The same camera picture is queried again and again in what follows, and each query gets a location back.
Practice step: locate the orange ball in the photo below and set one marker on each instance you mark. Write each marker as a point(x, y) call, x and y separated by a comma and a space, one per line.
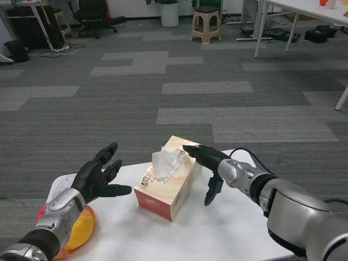
point(323, 2)

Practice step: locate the black hard case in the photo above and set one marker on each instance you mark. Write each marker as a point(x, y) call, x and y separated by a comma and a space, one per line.
point(320, 34)

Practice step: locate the white round object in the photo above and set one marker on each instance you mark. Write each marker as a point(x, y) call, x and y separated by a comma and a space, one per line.
point(332, 4)

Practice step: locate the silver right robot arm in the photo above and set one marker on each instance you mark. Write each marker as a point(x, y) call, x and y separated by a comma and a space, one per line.
point(293, 204)

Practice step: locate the red apple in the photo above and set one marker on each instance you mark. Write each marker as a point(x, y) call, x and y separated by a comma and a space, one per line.
point(42, 214)

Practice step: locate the black cabinet under desk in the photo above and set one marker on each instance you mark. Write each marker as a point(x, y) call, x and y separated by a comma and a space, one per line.
point(24, 32)

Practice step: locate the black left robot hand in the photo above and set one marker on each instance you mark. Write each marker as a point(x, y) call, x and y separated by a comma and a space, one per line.
point(89, 179)

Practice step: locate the black trash bin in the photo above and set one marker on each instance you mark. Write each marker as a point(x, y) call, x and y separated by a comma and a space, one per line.
point(17, 51)

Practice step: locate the black office chair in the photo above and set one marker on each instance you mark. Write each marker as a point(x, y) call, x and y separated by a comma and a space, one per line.
point(92, 13)

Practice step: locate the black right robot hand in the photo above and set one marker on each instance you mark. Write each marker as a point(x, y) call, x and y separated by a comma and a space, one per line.
point(209, 157)

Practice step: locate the green potted plant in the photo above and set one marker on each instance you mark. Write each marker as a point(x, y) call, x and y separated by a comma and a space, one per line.
point(163, 1)

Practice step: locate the white plant pot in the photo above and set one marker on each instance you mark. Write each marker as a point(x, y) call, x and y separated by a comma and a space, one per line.
point(169, 15)

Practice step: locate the yellow hanging strip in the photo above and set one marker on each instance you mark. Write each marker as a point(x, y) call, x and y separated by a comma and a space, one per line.
point(46, 13)

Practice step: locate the white room divider panel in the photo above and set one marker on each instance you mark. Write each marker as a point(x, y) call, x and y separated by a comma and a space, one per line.
point(4, 58)

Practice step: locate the green black cabinet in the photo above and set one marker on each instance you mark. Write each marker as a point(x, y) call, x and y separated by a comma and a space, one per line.
point(210, 2)

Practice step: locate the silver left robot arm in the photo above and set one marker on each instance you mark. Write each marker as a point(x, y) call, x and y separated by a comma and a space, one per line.
point(62, 201)

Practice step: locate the orange beige tissue box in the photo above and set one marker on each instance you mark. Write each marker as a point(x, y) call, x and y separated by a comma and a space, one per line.
point(152, 201)

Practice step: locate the white standing desk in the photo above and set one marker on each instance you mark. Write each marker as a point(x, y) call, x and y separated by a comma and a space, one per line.
point(244, 39)

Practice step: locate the orange plastic plate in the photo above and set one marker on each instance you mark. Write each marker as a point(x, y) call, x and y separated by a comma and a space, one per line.
point(91, 214)

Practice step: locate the white power strip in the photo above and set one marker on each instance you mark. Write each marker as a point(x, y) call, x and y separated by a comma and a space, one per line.
point(61, 49)

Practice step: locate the large white table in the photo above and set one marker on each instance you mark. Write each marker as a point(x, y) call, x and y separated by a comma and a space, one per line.
point(299, 6)

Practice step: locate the white desk with monitor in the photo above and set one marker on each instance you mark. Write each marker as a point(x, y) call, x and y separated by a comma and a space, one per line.
point(40, 27)

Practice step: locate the small beige stool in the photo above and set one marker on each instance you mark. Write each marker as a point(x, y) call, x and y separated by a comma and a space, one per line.
point(62, 25)

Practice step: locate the black equipment bag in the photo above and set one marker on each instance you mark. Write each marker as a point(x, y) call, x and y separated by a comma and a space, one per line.
point(281, 34)

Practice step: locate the beige plastic stool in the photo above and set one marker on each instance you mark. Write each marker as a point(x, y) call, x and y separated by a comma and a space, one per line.
point(205, 30)

